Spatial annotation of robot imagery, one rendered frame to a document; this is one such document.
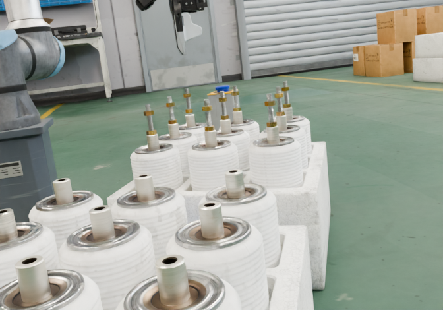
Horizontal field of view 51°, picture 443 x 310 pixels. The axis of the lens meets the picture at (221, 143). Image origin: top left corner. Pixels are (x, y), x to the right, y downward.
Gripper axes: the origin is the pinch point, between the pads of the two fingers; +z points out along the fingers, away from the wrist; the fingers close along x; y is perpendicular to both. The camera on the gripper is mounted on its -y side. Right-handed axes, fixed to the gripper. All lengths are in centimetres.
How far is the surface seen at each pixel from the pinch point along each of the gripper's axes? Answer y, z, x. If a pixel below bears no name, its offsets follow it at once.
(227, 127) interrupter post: 6.6, 17.3, -16.6
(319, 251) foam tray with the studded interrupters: 16, 36, -41
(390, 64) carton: 219, 33, 303
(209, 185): 0.0, 25.0, -30.7
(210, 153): 0.8, 19.1, -30.7
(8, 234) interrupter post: -26, 18, -61
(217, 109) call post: 8.7, 16.6, 11.3
